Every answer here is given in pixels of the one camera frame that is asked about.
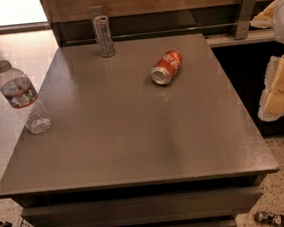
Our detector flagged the left metal wall bracket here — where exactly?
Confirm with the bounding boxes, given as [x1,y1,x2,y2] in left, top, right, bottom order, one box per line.
[88,5,103,21]

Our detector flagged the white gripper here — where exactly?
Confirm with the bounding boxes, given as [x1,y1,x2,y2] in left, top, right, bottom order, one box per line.
[250,0,284,122]

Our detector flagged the black white striped object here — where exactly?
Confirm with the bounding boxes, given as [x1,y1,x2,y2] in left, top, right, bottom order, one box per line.
[254,211,284,227]

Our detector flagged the clear plastic water bottle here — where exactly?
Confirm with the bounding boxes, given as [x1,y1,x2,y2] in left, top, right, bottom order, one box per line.
[0,60,53,135]

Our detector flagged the right metal wall bracket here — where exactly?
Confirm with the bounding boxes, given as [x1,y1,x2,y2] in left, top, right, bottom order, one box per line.
[232,0,257,40]

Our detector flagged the silver redbull can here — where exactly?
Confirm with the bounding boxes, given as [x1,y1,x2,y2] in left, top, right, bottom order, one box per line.
[93,15,115,58]

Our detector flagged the metal wall bracket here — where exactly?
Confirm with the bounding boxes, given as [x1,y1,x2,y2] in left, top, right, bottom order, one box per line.
[88,5,103,21]
[232,0,257,40]

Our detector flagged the red coca-cola can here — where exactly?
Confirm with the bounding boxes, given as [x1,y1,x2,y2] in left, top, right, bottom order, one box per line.
[150,50,182,86]

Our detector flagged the grey cabinet with drawers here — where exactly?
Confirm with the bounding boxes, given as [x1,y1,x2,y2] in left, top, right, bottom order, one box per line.
[0,34,279,227]

